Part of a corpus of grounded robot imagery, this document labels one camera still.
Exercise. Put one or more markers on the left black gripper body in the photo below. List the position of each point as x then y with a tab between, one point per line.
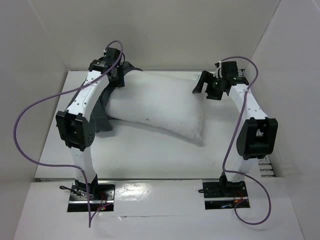
118	81

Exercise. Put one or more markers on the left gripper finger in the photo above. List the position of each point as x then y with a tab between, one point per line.
113	79
120	76

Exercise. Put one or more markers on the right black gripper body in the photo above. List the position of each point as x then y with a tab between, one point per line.
210	88

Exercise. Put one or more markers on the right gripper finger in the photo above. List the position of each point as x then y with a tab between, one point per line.
205	77
213	93

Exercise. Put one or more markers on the white pillow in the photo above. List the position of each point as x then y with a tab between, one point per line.
159	101

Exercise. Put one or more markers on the dark grey checked pillowcase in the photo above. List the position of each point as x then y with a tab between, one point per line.
99	114

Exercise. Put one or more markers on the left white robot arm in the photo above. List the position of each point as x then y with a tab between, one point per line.
76	125

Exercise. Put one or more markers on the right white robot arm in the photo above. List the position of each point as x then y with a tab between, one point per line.
232	75

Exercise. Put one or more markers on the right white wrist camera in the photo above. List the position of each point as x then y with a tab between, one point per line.
219	74

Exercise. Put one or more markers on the aluminium rail frame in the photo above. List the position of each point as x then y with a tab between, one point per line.
265	167

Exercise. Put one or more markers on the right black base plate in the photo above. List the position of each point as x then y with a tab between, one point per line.
221	194

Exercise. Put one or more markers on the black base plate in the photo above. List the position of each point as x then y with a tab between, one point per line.
221	194
103	198

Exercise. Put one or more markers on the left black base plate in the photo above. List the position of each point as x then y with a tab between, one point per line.
103	198

